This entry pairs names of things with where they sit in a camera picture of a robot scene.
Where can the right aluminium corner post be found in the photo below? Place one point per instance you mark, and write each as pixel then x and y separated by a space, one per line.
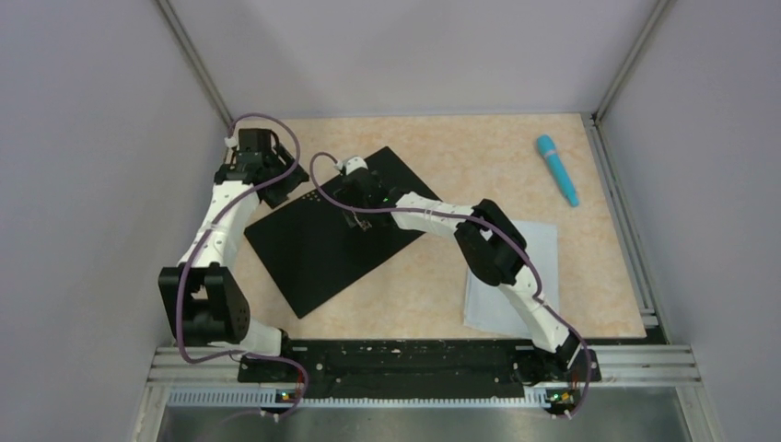
pixel 642 41

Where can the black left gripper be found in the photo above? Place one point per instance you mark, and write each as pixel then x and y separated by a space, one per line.
pixel 280 185

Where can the aluminium front rail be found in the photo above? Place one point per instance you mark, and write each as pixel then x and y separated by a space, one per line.
pixel 620 365

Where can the white A4 file folder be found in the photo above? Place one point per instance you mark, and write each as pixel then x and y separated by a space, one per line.
pixel 313 254

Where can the left aluminium corner post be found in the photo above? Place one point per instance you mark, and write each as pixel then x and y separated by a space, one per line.
pixel 193 59

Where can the white slotted cable duct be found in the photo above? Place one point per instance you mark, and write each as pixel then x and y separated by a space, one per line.
pixel 279 399

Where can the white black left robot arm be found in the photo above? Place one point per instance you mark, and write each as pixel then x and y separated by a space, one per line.
pixel 204 303

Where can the aluminium corner post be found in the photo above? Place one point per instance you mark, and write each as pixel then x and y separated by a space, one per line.
pixel 642 41
pixel 193 59

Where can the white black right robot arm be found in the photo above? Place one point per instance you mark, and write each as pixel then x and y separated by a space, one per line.
pixel 493 248

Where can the blue marker pen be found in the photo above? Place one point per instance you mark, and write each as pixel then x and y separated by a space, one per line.
pixel 547 150

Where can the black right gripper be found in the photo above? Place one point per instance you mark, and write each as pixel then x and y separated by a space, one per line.
pixel 358 214

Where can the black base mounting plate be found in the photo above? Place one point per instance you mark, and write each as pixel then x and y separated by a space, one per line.
pixel 415 369

